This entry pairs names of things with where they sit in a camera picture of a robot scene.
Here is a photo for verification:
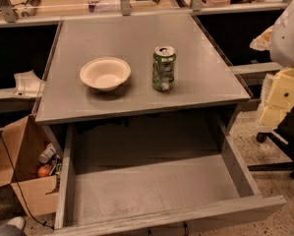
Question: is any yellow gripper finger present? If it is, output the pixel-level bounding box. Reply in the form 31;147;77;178
258;68;294;128
250;27;273;51

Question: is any green soda can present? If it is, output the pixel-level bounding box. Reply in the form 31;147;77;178
152;46;176;91

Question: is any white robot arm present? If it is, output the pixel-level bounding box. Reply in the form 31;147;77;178
250;0;294;133

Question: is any grey cabinet with top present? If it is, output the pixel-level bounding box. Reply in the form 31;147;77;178
34;11;252;126

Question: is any open grey top drawer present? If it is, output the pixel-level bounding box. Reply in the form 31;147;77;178
55;111;285;236

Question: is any black office chair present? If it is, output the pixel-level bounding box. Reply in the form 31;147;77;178
249;107;294;179

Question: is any white paper bowl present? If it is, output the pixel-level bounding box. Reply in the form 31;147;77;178
80;57;131;91

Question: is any handheld tool on desk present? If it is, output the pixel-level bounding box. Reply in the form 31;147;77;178
21;0;41;17

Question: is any white bottle in box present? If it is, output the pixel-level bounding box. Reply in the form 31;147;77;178
38;144;56;164

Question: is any white paper on shelf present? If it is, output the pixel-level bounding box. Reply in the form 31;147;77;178
12;71;45;98

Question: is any orange fruit in box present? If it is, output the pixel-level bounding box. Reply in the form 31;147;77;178
37;165;51;178

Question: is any brown cardboard box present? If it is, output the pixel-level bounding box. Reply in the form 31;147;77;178
0;115;58;216

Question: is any white shoe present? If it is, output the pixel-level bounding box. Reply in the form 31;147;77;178
7;216;26;230

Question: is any black floor cable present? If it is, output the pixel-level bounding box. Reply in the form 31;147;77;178
0;111;55;230

